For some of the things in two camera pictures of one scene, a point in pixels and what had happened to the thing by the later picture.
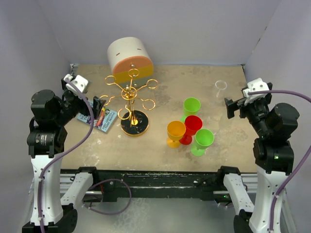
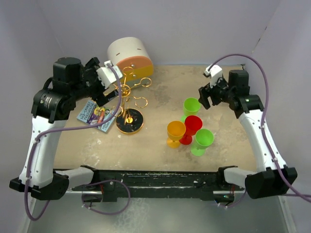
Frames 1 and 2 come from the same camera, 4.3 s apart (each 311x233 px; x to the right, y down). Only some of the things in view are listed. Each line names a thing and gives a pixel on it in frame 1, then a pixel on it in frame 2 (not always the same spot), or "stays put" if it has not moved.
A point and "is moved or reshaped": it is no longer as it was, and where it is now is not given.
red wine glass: x=193 y=124 stays put
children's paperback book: x=103 y=122 stays put
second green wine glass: x=204 y=138 stays put
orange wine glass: x=176 y=129 stays put
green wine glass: x=191 y=107 stays put
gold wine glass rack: x=133 y=123 is moved or reshaped
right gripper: x=265 y=101 → x=206 y=91
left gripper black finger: x=97 y=104 → x=106 y=98
